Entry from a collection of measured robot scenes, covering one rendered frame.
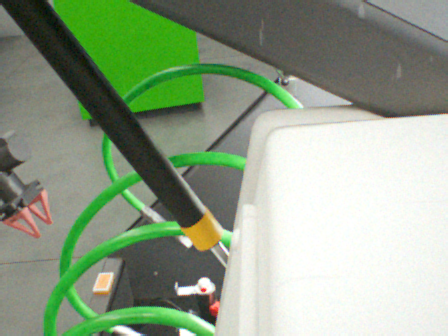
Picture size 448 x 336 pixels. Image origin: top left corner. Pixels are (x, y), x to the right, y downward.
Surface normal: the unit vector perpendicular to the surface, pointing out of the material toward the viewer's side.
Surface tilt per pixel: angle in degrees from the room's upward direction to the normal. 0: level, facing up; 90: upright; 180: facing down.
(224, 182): 90
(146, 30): 90
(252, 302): 14
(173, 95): 90
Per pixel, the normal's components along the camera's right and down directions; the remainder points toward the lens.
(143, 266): -0.05, 0.49
